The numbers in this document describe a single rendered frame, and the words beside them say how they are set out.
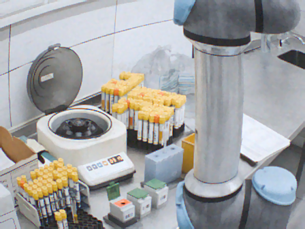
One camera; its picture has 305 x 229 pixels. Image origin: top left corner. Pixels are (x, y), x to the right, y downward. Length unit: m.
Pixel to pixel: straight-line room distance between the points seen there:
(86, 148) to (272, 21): 0.77
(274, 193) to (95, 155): 0.64
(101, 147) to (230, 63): 0.67
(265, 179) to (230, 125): 0.17
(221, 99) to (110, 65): 1.09
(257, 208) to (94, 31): 1.04
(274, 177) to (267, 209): 0.07
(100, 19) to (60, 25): 0.20
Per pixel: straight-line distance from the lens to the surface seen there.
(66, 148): 1.31
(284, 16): 0.73
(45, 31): 1.56
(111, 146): 1.38
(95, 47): 1.75
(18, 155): 1.32
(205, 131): 0.81
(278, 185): 0.90
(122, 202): 1.16
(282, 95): 2.10
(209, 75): 0.77
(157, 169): 1.30
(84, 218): 1.18
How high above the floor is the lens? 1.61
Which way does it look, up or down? 25 degrees down
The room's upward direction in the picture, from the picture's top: 3 degrees clockwise
